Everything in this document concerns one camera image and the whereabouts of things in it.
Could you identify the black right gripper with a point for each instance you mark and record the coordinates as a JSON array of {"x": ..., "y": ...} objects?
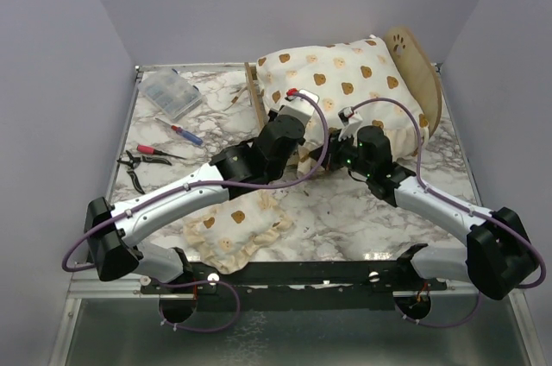
[{"x": 333, "y": 148}]

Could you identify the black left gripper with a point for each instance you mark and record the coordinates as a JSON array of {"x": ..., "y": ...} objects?
[{"x": 271, "y": 116}]

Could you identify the large bear print cushion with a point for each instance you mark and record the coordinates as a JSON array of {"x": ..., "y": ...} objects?
[{"x": 343, "y": 75}]

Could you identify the small bear print pillow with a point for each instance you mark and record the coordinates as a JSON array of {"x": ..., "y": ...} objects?
[{"x": 228, "y": 235}]

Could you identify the wooden pet bed frame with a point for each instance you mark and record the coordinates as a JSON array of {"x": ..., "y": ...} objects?
[{"x": 417, "y": 71}]

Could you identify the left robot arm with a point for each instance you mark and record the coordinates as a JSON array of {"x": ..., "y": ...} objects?
[{"x": 116, "y": 234}]

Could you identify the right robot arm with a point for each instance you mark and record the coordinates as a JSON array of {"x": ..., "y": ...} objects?
[{"x": 495, "y": 255}]

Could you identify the clear plastic screw box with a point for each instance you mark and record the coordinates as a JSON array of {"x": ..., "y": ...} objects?
[{"x": 171, "y": 93}]

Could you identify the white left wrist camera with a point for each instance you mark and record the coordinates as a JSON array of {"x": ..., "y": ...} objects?
[{"x": 299, "y": 104}]

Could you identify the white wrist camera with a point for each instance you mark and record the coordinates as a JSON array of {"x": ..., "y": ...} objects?
[
  {"x": 299, "y": 104},
  {"x": 351, "y": 122}
]

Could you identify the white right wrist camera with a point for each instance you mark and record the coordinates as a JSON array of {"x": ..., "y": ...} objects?
[{"x": 351, "y": 122}]

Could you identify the blue handled screwdriver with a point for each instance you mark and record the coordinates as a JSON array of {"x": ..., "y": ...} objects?
[{"x": 196, "y": 140}]

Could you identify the black front mounting rail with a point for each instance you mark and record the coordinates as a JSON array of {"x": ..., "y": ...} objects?
[{"x": 299, "y": 286}]

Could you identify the red handled screwdriver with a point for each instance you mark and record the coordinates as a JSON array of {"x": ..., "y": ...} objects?
[{"x": 147, "y": 150}]

